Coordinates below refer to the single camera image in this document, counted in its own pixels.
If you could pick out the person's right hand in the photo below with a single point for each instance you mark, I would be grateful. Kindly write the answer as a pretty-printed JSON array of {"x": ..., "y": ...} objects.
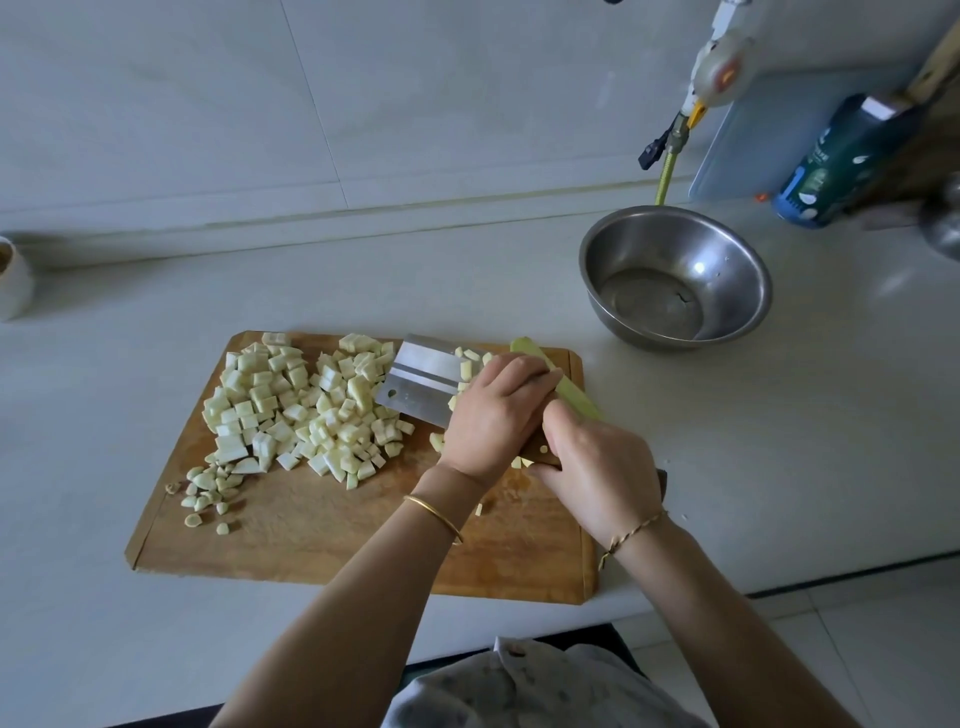
[{"x": 600, "y": 473}]

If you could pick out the person's left hand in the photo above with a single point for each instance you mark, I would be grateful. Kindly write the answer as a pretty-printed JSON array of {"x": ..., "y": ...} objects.
[{"x": 492, "y": 420}]

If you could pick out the peeled yellow potato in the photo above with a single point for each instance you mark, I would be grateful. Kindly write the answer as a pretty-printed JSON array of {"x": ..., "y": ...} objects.
[{"x": 467, "y": 360}]

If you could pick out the peeled green cucumber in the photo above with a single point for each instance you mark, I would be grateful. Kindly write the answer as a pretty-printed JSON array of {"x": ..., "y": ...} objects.
[{"x": 578, "y": 398}]

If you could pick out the pile of white diced vegetable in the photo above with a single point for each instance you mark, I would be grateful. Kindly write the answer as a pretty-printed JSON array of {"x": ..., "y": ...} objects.
[{"x": 357, "y": 408}]

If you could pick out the pile of garlic cloves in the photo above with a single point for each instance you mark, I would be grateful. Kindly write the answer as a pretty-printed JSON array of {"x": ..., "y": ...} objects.
[{"x": 203, "y": 495}]

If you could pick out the person's right forearm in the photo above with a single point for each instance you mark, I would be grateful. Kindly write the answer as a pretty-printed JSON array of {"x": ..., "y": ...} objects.
[{"x": 728, "y": 638}]

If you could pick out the person's left forearm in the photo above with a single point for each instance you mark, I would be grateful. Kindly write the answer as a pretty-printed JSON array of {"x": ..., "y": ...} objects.
[{"x": 338, "y": 615}]

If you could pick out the gold bangle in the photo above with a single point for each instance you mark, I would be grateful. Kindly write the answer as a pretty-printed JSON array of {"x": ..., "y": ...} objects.
[{"x": 434, "y": 516}]

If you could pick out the wooden cutting board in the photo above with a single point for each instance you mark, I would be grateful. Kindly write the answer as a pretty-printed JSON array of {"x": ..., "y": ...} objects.
[{"x": 315, "y": 540}]

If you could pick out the white patterned garment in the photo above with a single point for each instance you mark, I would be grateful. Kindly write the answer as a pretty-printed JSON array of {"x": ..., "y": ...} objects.
[{"x": 540, "y": 690}]

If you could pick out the deep stainless steel bowl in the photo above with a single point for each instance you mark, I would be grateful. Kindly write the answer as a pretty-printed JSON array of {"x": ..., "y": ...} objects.
[{"x": 735, "y": 255}]

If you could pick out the light blue plastic board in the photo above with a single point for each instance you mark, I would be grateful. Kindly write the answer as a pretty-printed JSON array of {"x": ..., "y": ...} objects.
[{"x": 765, "y": 128}]

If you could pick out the dark green bottle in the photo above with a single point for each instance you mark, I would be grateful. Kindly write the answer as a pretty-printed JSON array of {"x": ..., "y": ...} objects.
[{"x": 840, "y": 158}]

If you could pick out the shallow stainless steel bowl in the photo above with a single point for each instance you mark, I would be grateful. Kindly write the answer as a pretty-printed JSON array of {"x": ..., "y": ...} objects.
[{"x": 945, "y": 218}]

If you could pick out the white bowl of noodles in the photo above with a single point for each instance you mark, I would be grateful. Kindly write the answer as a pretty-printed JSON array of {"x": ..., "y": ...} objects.
[{"x": 12, "y": 278}]

